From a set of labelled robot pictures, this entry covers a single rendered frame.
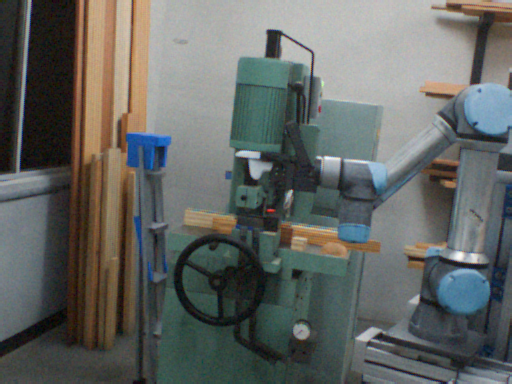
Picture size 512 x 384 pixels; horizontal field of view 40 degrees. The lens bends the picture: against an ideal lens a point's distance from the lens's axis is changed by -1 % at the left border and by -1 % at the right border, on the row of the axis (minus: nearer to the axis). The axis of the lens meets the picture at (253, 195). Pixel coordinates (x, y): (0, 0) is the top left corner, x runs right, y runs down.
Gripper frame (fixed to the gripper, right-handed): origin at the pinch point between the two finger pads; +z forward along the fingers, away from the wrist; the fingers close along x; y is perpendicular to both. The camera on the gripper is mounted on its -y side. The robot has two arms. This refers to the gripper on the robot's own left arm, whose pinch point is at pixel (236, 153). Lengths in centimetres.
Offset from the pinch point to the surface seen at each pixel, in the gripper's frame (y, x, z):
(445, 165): -22, 254, -108
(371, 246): 22, 74, -44
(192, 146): -21, 320, 51
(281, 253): 27, 64, -14
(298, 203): 10, 93, -19
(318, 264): 29, 62, -26
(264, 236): 21, 54, -8
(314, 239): 22, 77, -25
